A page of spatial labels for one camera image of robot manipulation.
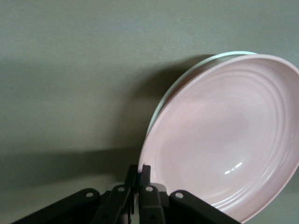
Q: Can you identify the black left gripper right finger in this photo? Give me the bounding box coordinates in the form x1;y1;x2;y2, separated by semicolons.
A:
139;164;240;224

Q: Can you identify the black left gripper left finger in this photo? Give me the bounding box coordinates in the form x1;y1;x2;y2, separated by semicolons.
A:
10;164;139;224

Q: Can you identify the pink plate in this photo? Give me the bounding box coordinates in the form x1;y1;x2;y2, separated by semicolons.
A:
137;54;299;224

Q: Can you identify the beige plate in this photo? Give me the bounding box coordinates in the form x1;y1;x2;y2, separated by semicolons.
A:
146;50;259;133

